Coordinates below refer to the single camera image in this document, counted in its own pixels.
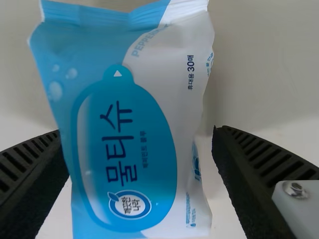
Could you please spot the blue white wet wipes pack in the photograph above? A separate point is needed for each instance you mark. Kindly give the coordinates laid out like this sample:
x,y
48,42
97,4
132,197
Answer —
x,y
149,99

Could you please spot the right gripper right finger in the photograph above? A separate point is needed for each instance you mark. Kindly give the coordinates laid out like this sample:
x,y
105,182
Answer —
x,y
259,179

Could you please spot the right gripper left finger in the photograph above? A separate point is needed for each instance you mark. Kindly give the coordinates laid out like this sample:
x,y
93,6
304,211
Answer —
x,y
27,179

